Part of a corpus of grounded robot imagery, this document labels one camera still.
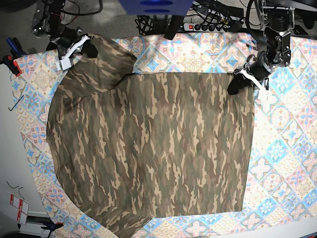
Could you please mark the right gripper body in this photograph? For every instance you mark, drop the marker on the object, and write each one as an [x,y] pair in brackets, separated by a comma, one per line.
[65,38]

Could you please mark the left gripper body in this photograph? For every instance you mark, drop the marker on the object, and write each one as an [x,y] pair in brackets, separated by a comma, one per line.
[259,67]

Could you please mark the camouflage T-shirt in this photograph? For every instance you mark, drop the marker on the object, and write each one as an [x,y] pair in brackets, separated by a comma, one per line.
[131,147]

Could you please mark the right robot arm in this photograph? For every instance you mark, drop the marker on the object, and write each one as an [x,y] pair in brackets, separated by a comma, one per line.
[52,20]

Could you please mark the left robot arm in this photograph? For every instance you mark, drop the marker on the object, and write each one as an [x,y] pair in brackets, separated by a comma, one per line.
[277,22]

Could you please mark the blue table clamp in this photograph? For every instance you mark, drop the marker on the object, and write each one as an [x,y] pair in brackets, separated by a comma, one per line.
[16,48]

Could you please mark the red black table clamp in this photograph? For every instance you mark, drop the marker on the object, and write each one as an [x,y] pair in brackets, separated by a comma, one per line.
[11,64]

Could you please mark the patterned tile tablecloth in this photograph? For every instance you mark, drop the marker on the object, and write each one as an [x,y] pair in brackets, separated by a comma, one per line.
[282,177]

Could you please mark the white power strip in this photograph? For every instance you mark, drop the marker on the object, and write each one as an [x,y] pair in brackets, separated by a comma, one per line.
[199,27]

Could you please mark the red white label tag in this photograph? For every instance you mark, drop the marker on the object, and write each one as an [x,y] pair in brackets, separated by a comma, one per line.
[21,209]

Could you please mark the black blue bottom clamp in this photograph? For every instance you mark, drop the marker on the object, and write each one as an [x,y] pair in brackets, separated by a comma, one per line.
[50,226]

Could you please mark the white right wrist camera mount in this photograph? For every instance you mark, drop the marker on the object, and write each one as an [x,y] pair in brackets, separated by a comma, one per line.
[65,62]

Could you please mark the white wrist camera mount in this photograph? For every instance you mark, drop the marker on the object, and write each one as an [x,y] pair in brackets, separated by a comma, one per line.
[264,93]
[65,62]

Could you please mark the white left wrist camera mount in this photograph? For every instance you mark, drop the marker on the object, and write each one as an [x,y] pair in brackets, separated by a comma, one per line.
[264,93]

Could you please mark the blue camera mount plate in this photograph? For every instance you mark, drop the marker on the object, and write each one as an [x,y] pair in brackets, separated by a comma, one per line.
[156,7]

